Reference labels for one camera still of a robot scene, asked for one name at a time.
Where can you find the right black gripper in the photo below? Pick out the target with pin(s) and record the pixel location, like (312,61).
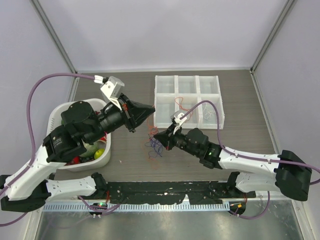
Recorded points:
(167,137)

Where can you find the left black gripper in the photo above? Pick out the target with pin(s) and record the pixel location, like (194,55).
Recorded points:
(133,113)

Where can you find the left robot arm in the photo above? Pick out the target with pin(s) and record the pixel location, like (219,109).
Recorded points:
(30,188)

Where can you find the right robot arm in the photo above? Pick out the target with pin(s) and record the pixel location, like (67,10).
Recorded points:
(285,173)

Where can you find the white six-compartment organizer tray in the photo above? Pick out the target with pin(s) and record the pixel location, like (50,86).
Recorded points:
(174,93)

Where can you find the green melon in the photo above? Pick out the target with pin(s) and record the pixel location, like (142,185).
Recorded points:
(90,149)

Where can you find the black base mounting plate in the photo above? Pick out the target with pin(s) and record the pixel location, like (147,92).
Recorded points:
(169,192)

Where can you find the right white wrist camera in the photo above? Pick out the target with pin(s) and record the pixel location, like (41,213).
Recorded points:
(178,119)

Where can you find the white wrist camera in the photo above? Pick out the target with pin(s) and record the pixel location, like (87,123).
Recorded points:
(178,119)
(111,87)

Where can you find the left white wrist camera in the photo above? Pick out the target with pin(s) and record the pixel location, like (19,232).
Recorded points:
(111,87)

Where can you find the white slotted cable duct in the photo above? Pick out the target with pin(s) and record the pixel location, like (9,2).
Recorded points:
(184,206)

